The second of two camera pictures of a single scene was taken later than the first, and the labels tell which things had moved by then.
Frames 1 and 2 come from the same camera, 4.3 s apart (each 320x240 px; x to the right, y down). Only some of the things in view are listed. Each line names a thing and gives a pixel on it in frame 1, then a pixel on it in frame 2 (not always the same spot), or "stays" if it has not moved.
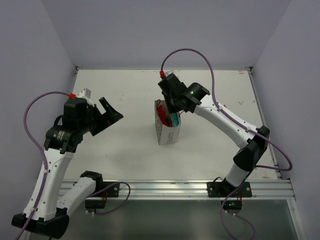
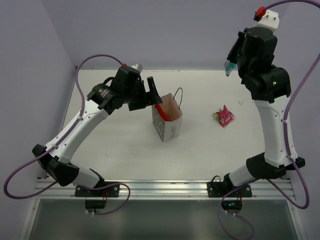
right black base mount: x=222 y=189 stays
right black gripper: x=172 y=105 -> x=235 y=53
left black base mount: x=112 y=191 stays
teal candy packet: x=175 y=120 -> x=229 y=67
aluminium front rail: x=188 y=190 stays
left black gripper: x=95 y=120 -> x=144 y=95
